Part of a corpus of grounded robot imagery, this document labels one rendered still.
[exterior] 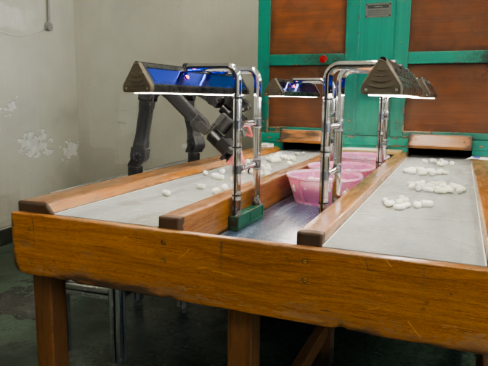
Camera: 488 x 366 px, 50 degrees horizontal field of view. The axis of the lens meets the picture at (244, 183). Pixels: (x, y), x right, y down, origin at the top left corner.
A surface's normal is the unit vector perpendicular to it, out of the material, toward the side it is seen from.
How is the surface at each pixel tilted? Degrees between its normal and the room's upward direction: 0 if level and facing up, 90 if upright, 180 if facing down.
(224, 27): 90
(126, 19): 90
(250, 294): 90
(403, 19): 90
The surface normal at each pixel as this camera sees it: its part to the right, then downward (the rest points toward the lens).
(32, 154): 0.95, 0.07
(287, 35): -0.38, 0.15
